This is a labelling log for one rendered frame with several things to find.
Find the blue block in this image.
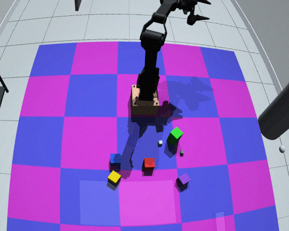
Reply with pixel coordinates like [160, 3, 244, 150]
[110, 154, 121, 166]

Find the yellow cube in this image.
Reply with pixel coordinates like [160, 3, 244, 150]
[108, 171, 121, 185]

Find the red block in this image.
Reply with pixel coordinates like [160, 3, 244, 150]
[143, 158, 155, 170]

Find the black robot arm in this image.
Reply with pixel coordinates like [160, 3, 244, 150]
[136, 0, 197, 101]

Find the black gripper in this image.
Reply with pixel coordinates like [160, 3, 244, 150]
[178, 0, 211, 26]

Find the green block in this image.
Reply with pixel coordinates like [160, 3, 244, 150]
[167, 136, 179, 146]
[169, 127, 183, 143]

